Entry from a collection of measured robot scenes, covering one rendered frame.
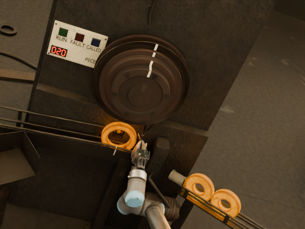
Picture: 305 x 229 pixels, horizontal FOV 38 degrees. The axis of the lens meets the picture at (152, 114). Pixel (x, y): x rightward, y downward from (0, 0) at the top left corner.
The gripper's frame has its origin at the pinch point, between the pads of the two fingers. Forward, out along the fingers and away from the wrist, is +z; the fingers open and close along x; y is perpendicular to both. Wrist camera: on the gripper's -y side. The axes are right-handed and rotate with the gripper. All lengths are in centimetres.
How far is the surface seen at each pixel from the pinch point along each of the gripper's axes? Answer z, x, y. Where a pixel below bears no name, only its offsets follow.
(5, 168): -31, 63, -6
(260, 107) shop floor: 187, -163, -139
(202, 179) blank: -17.9, -32.7, 8.5
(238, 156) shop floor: 88, -117, -108
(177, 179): -15.2, -22.8, -2.5
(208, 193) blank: -23.0, -38.0, 4.5
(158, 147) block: -4.0, -8.4, 5.5
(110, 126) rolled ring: 0.0, 18.9, 7.4
